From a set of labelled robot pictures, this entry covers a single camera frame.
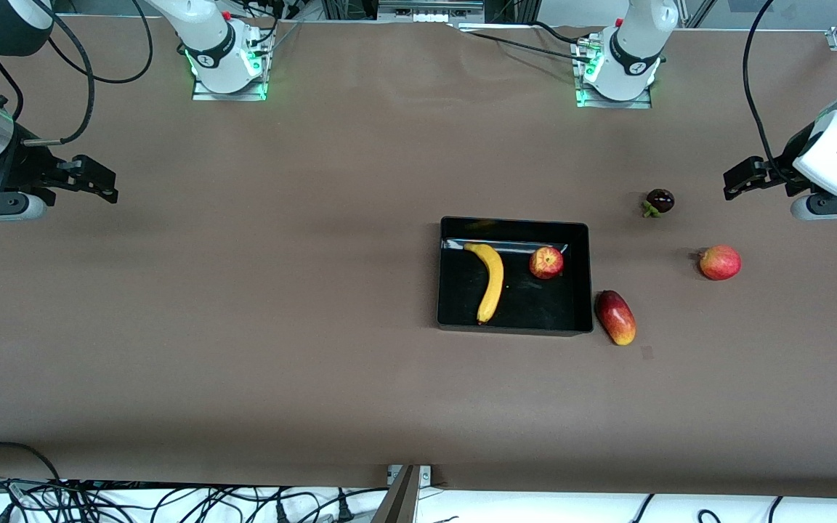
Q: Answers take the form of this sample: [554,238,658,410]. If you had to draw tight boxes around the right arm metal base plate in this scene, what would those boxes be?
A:
[192,29,269,102]

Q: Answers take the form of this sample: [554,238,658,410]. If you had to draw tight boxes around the silver metal bracket plate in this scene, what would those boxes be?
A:
[387,465,432,487]

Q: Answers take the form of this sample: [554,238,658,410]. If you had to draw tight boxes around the red apple right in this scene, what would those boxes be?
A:
[697,245,742,281]

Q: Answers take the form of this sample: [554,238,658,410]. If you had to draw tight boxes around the black plastic box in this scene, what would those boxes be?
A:
[437,216,594,337]

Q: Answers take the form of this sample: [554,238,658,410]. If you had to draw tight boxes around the red yellow apple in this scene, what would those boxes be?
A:
[530,246,565,280]

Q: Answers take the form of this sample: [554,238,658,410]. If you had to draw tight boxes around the yellow banana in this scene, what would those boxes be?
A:
[464,243,505,325]

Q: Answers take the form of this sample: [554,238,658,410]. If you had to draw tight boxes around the black base power cable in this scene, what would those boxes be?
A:
[462,20,594,62]

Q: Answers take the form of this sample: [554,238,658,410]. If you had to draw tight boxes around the grey camera mount pole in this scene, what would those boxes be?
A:
[371,465,419,523]

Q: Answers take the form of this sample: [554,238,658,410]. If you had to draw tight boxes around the brown table cover sheet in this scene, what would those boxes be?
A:
[0,15,837,489]

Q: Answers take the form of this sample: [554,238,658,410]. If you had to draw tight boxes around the tangled black cables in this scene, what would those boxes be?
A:
[0,442,390,523]

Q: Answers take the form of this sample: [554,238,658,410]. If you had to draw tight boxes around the dark purple mangosteen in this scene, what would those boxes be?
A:
[642,188,676,219]

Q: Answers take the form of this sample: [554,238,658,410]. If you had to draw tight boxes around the white power strip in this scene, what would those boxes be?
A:
[379,1,485,23]

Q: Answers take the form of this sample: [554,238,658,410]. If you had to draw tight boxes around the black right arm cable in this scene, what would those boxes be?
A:
[0,0,153,147]

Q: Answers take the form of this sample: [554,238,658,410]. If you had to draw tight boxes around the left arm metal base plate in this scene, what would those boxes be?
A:
[573,36,653,110]

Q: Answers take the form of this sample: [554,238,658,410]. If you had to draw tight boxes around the red yellow mango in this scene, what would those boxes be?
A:
[594,290,637,346]

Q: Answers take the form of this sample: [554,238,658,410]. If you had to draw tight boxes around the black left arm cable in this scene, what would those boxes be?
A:
[743,0,780,164]

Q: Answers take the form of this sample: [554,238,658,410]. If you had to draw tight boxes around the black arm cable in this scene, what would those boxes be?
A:
[0,0,153,147]
[743,0,780,164]

